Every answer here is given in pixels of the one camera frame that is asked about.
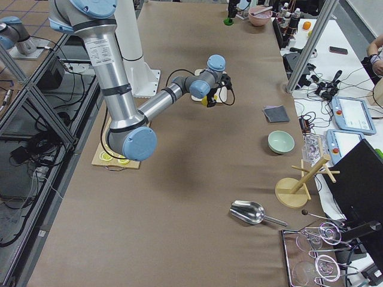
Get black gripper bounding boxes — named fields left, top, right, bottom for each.
left=206, top=74, right=232, bottom=108
left=227, top=0, right=239, bottom=19

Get yellow lemon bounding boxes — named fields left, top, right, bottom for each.
left=201, top=96, right=217, bottom=107

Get green lime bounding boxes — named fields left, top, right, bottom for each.
left=223, top=17, right=233, bottom=26

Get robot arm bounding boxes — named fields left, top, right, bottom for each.
left=227, top=0, right=251, bottom=19
left=49, top=1, right=231, bottom=161

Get white rabbit tray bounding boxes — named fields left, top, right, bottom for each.
left=190, top=87, right=227, bottom=103

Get black framed tray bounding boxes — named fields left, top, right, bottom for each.
left=281, top=230, right=361, bottom=286

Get pink bowl with ice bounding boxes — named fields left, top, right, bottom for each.
left=248, top=6, right=272, bottom=27

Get grey folded cloth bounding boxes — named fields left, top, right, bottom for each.
left=263, top=105, right=290, bottom=123

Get black device holder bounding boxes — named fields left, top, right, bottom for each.
left=282, top=52, right=311, bottom=90

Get mint green bowl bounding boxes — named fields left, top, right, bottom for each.
left=268, top=130, right=295, bottom=154

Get lemon slice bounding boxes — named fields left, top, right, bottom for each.
left=117, top=158, right=130, bottom=165
left=99, top=151, right=114, bottom=161

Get metal scoop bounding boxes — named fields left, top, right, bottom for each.
left=230, top=200, right=288, bottom=227

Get wooden mug tree stand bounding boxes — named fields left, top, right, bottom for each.
left=275, top=154, right=341, bottom=209

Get wooden cutting board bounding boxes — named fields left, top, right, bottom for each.
left=92, top=143, right=141, bottom=169

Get blue teach pendant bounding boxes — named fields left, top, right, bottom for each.
left=326, top=129, right=365, bottom=165
left=331, top=96, right=376, bottom=135

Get black monitor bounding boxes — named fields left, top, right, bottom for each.
left=321, top=138, right=383, bottom=231

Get wine glass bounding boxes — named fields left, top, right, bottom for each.
left=291, top=255, right=341, bottom=286
left=296, top=222, right=341, bottom=252

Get copper wire bottle rack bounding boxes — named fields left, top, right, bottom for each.
left=275, top=1, right=301, bottom=41

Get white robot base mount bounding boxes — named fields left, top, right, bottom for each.
left=114, top=0, right=161, bottom=98

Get aluminium frame post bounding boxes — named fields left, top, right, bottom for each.
left=286, top=0, right=339, bottom=94

